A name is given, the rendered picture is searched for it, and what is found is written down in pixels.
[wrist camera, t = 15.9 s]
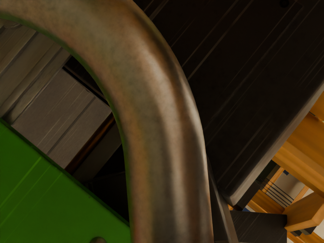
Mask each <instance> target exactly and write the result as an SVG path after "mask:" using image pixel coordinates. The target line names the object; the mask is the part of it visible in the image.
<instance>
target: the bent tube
mask: <svg viewBox="0 0 324 243"><path fill-rule="evenodd" d="M0 18H2V19H6V20H9V21H13V22H16V23H19V24H22V25H24V26H26V27H29V28H31V29H33V30H35V31H37V32H39V33H41V34H43V35H45V36H47V37H48V38H50V39H52V40H53V41H55V42H56V43H57V44H59V45H60V46H62V47H63V48H64V49H65V50H66V51H68V52H69V53H70V54H71V55H72V56H73V57H74V58H76V59H77V60H78V62H79V63H80V64H81V65H82V66H83V67H84V68H85V69H86V70H87V71H88V73H89V74H90V75H91V76H92V78H93V79H94V81H95V82H96V84H97V85H98V87H99V88H100V90H101V91H102V93H103V95H104V96H105V98H106V100H107V102H108V104H109V106H110V108H111V111H112V113H113V115H114V118H115V121H116V124H117V127H118V129H119V133H120V137H121V142H122V148H123V154H124V163H125V175H126V187H127V199H128V211H129V223H130V234H131V243H214V235H213V224H212V213H211V202H210V191H209V180H208V170H207V158H206V150H205V141H204V136H203V129H202V124H201V120H200V116H199V112H198V109H197V106H196V102H195V99H194V96H193V93H192V91H191V88H190V85H189V83H188V80H187V78H186V76H185V74H184V71H183V69H182V67H181V65H180V64H179V62H178V60H177V58H176V56H175V54H174V53H173V51H172V49H171V48H170V46H169V44H168V43H167V41H166V40H165V38H164V37H163V35H162V34H161V33H160V32H159V30H158V29H157V28H156V26H155V25H154V24H153V22H152V21H151V20H150V19H149V18H148V16H147V15H146V14H145V13H144V12H143V11H142V10H141V9H140V8H139V7H138V5H137V4H136V3H135V2H134V1H133V0H0Z"/></svg>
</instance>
